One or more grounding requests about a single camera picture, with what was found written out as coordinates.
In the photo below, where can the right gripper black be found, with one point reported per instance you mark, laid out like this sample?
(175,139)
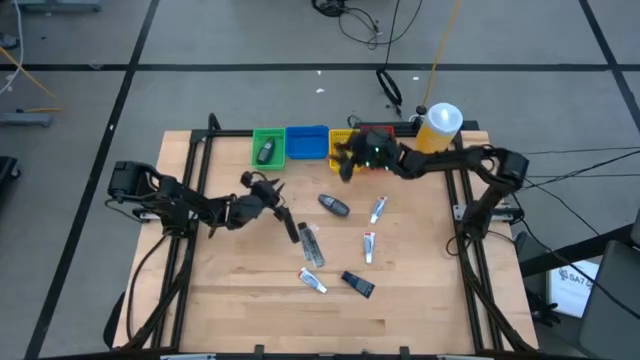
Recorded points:
(377,150)

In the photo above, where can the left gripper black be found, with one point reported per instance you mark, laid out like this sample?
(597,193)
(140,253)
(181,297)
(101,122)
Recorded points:
(264,196)

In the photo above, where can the dark grey deodorant stick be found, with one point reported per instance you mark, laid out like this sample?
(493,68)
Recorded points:
(334,205)
(265,151)

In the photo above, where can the clear toothbrush case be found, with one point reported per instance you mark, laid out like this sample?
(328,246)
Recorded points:
(318,256)
(306,240)

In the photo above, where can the white toothpaste tube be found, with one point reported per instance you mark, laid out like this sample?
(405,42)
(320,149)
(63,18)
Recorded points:
(369,247)
(312,280)
(378,209)

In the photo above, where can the dark blue cream tube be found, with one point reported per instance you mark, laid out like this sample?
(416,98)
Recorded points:
(358,284)

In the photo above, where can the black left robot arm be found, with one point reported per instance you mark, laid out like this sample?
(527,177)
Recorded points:
(170,197)

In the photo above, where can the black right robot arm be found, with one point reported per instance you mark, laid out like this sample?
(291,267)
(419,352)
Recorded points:
(450,160)

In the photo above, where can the yellow plastic basket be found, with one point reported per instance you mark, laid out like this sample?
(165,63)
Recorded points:
(344,134)

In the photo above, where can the green plastic basket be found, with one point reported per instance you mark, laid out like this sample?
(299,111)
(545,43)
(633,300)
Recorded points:
(277,160)

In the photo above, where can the blue plastic basket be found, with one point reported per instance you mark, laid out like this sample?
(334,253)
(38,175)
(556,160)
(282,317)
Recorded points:
(307,142)

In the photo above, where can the red plastic basket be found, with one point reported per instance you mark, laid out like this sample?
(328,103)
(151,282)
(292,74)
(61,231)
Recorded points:
(377,128)

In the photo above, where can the small black knob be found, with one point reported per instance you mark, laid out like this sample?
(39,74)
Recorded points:
(421,110)

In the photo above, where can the white strip light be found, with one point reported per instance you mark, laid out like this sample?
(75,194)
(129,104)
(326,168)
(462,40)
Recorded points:
(465,357)
(187,357)

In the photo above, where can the black diagonal bar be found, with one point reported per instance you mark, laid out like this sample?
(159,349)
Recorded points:
(575,250)

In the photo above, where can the white printed sign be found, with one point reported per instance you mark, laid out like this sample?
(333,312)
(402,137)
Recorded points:
(572,292)

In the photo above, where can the grey metal floor foot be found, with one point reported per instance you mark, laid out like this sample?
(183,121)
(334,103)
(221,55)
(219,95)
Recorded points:
(60,6)

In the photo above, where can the dark grey chair back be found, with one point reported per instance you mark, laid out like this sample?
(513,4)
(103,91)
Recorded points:
(615,310)

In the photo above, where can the black aluminium rail frame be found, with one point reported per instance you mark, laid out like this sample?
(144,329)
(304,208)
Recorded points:
(231,133)

